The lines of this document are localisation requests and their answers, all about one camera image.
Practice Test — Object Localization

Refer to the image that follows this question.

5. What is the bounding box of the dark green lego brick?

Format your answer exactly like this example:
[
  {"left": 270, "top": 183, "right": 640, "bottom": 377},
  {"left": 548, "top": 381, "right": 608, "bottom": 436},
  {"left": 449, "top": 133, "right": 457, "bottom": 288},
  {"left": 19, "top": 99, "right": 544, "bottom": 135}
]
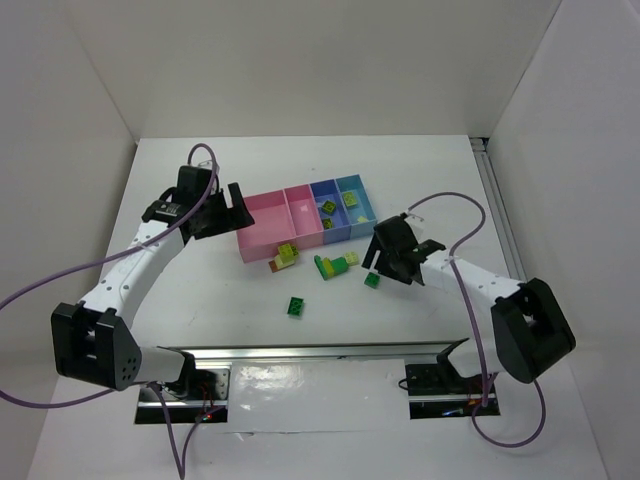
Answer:
[
  {"left": 286, "top": 297, "right": 304, "bottom": 318},
  {"left": 364, "top": 272, "right": 381, "bottom": 289}
]

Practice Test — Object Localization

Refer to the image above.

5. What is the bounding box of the lime lego brick long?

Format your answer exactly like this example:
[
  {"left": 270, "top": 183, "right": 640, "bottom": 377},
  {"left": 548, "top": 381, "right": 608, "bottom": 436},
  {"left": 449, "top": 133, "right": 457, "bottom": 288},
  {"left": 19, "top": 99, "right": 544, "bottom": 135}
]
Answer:
[{"left": 342, "top": 191, "right": 358, "bottom": 209}]

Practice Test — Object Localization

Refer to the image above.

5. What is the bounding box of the lime lego brick small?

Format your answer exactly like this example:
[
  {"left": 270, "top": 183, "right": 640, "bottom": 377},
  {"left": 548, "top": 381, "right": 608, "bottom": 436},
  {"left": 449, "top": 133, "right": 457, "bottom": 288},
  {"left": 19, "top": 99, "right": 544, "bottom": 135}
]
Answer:
[{"left": 321, "top": 200, "right": 337, "bottom": 215}]

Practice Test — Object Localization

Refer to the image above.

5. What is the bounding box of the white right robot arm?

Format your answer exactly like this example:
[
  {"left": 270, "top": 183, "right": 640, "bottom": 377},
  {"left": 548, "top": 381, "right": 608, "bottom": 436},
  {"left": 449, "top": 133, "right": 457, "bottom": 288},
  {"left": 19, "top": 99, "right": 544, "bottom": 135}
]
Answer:
[{"left": 362, "top": 214, "right": 576, "bottom": 384}]

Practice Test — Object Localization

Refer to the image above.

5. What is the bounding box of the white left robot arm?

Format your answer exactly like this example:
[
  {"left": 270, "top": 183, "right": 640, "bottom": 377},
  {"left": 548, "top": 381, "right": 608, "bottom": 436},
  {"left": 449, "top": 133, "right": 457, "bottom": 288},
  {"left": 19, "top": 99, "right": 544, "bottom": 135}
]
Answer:
[{"left": 51, "top": 166, "right": 255, "bottom": 395}]

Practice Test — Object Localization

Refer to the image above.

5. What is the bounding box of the light blue bin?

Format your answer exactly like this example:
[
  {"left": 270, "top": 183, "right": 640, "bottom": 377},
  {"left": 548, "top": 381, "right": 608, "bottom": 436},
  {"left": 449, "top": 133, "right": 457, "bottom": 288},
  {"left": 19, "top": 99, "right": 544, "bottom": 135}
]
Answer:
[{"left": 336, "top": 175, "right": 377, "bottom": 239}]

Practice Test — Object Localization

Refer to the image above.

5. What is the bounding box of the large pink bin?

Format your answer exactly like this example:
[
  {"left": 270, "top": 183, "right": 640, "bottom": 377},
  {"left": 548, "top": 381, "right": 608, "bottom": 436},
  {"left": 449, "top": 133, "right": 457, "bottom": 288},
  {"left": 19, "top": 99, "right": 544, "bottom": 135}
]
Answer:
[{"left": 236, "top": 190, "right": 295, "bottom": 263}]

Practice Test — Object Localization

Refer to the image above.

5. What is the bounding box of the green yellow lego assembly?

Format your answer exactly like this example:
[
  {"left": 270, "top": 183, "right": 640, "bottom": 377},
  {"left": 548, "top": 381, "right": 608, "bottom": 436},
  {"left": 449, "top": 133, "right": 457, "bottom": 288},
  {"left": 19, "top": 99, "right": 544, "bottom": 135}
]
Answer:
[{"left": 313, "top": 252, "right": 359, "bottom": 281}]

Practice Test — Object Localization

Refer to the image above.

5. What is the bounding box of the yellow-green brown lego stack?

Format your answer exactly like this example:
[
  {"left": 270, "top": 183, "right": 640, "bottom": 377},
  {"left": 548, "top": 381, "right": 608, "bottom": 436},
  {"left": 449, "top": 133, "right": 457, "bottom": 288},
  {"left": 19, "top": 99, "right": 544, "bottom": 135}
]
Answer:
[{"left": 268, "top": 243, "right": 299, "bottom": 273}]

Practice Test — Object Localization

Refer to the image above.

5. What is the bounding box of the purple-blue bin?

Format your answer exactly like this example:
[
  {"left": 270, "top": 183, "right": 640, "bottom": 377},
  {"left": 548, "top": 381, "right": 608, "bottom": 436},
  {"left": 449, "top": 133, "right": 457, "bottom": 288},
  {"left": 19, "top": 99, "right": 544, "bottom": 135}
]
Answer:
[{"left": 310, "top": 180, "right": 351, "bottom": 244}]

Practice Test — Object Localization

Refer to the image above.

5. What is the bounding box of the dark green lego brick front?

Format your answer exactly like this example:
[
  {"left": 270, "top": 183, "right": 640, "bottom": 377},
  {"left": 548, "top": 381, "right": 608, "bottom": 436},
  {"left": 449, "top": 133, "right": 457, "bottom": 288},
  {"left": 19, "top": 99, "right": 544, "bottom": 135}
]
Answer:
[{"left": 286, "top": 297, "right": 304, "bottom": 318}]

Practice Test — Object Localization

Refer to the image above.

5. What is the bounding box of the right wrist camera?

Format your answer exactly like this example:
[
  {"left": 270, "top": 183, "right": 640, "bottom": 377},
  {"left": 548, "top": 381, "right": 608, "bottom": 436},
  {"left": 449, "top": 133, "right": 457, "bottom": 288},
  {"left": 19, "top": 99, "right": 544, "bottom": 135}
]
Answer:
[{"left": 414, "top": 239, "right": 446, "bottom": 258}]

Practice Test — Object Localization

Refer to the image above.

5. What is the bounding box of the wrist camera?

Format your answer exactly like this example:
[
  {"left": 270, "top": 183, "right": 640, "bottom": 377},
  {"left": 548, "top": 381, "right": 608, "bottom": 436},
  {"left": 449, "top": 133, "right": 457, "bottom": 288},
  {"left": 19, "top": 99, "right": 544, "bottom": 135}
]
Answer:
[
  {"left": 141, "top": 200, "right": 186, "bottom": 225},
  {"left": 414, "top": 239, "right": 446, "bottom": 258}
]

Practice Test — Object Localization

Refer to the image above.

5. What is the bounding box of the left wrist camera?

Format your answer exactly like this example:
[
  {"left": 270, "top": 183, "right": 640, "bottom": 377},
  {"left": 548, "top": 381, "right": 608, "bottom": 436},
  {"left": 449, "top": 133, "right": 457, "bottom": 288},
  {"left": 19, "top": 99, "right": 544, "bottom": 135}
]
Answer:
[{"left": 141, "top": 200, "right": 186, "bottom": 225}]

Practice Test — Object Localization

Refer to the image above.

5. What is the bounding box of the aluminium rail front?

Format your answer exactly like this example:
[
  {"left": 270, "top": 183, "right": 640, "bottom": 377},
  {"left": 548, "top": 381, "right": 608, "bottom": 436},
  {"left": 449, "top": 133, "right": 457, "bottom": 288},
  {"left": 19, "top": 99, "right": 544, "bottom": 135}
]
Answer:
[{"left": 177, "top": 341, "right": 462, "bottom": 364}]

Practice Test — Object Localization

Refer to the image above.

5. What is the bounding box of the aluminium rail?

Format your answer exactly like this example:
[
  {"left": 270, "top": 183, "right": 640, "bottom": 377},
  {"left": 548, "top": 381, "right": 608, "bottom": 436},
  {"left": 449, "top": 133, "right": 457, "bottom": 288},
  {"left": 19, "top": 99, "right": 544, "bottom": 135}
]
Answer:
[
  {"left": 177, "top": 341, "right": 462, "bottom": 364},
  {"left": 469, "top": 137, "right": 527, "bottom": 280}
]

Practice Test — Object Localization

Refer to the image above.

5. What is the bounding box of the aluminium rail right side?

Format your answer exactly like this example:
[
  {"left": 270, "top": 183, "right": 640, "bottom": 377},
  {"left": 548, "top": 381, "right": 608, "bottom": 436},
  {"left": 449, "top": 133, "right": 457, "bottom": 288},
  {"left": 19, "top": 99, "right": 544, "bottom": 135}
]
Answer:
[{"left": 469, "top": 137, "right": 527, "bottom": 280}]

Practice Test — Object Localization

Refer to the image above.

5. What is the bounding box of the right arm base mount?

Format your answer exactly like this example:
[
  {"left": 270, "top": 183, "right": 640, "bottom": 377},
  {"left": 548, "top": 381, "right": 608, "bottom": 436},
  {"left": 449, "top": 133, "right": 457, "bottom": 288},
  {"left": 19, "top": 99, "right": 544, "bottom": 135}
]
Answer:
[{"left": 397, "top": 363, "right": 500, "bottom": 420}]

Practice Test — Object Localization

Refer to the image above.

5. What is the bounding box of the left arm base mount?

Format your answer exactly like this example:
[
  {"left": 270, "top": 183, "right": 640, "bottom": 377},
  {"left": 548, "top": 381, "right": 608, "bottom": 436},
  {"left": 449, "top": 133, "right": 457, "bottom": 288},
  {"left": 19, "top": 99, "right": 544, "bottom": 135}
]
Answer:
[{"left": 134, "top": 365, "right": 231, "bottom": 425}]

